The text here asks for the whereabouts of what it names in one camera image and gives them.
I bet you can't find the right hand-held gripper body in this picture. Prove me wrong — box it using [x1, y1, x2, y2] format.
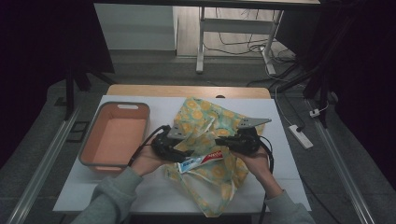
[232, 117, 273, 157]

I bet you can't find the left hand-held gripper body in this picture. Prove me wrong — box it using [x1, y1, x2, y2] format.
[150, 122, 192, 163]

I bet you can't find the toothpaste tube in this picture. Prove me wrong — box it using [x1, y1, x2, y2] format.
[177, 149, 224, 175]

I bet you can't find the yellow floral tote bag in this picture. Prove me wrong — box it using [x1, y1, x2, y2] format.
[163, 96, 267, 218]

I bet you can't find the orange basket with grey rim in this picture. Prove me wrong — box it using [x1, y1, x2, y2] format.
[78, 101, 151, 174]

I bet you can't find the person's left hand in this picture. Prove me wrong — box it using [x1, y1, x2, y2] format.
[130, 144, 176, 177]

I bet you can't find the person's right hand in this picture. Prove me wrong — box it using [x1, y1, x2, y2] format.
[233, 146, 284, 200]

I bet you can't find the white table board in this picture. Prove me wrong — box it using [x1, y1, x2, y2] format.
[52, 94, 312, 216]

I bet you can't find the white power strip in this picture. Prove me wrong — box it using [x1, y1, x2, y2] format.
[288, 124, 314, 150]

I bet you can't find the wooden table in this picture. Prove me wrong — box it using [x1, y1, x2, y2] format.
[106, 83, 272, 100]

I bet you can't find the black tripod stand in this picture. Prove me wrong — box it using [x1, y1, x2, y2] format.
[64, 62, 116, 120]
[274, 15, 359, 129]

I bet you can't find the white-legged desk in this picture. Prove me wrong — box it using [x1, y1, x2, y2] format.
[92, 0, 321, 76]

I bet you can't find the white cabinet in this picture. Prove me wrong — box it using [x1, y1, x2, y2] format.
[93, 3, 178, 51]

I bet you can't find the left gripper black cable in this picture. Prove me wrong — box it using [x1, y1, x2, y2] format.
[127, 124, 172, 167]

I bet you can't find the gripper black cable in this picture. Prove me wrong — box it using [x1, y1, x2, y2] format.
[127, 124, 172, 167]
[258, 134, 276, 224]

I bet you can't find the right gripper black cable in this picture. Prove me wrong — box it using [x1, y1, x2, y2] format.
[258, 134, 276, 224]

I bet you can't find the white power strip cable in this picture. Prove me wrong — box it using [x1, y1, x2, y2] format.
[264, 63, 295, 127]

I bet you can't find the tangle of black floor cables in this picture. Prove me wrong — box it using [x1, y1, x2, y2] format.
[204, 8, 297, 63]

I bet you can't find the metal floor rail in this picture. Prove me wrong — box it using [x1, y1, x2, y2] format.
[6, 105, 82, 224]
[306, 99, 376, 224]

